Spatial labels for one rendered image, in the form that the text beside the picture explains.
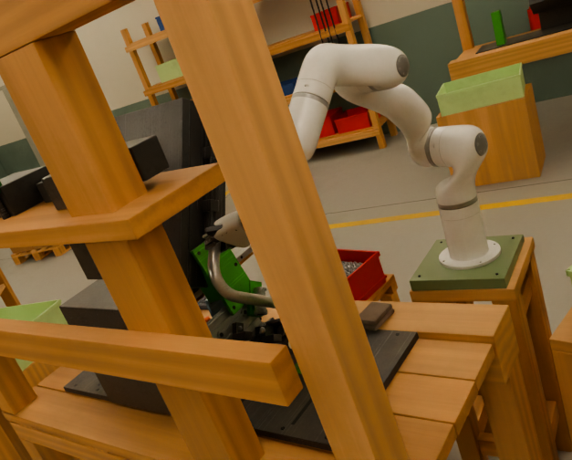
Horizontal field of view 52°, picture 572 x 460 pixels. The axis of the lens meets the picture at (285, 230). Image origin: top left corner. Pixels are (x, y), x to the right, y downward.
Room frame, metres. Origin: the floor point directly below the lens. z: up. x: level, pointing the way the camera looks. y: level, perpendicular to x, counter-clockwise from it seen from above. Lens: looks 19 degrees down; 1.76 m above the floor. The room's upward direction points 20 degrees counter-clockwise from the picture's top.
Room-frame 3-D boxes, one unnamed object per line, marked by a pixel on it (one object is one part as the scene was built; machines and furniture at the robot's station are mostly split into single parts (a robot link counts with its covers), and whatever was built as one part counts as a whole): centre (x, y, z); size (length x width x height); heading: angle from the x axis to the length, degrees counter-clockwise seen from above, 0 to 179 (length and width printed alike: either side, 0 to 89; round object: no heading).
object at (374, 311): (1.46, -0.15, 0.91); 0.10 x 0.08 x 0.03; 130
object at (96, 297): (1.51, 0.49, 1.07); 0.30 x 0.18 x 0.34; 48
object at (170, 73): (7.44, -0.27, 1.10); 3.01 x 0.55 x 2.20; 55
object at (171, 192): (1.35, 0.49, 1.52); 0.90 x 0.25 x 0.04; 48
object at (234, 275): (1.54, 0.22, 1.17); 0.13 x 0.12 x 0.20; 48
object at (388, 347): (1.54, 0.32, 0.89); 1.10 x 0.42 x 0.02; 48
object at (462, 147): (1.64, -0.55, 1.18); 0.19 x 0.12 x 0.24; 37
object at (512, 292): (1.66, -0.52, 0.83); 0.32 x 0.32 x 0.04; 52
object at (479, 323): (1.75, 0.13, 0.82); 1.50 x 0.14 x 0.15; 48
